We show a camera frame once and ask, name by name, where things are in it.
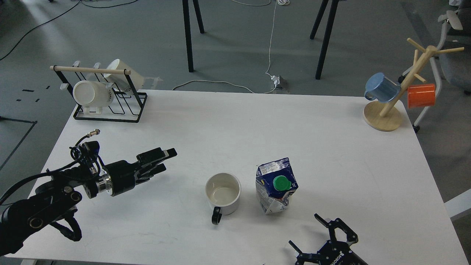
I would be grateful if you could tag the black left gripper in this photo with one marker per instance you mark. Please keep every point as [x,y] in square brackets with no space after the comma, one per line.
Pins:
[125,176]

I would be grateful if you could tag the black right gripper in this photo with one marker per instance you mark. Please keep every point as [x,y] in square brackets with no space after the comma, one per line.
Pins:
[333,252]

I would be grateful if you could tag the white mug black handle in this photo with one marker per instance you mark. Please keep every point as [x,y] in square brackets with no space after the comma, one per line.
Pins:
[223,191]

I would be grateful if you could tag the blue white milk carton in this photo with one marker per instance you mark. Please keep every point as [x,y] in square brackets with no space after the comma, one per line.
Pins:
[274,184]

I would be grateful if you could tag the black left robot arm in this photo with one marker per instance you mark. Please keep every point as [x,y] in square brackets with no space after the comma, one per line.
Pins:
[54,202]

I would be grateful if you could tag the white mug front on rack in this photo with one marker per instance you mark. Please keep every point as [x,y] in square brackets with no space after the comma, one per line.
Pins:
[93,96]

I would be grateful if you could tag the wooden mug tree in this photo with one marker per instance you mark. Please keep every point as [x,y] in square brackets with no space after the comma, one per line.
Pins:
[385,116]

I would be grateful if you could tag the white power adapter plug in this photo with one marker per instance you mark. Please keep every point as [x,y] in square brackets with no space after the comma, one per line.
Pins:
[279,82]

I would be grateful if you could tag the blue mug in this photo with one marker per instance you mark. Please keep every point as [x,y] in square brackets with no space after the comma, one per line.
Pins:
[380,87]

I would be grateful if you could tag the orange mug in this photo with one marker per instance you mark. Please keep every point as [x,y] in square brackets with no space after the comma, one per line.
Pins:
[422,95]

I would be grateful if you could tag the black table leg right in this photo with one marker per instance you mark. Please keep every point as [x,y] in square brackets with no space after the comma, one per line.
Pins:
[327,34]

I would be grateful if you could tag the black wire mug rack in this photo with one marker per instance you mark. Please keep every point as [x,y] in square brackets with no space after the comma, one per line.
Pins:
[128,104]

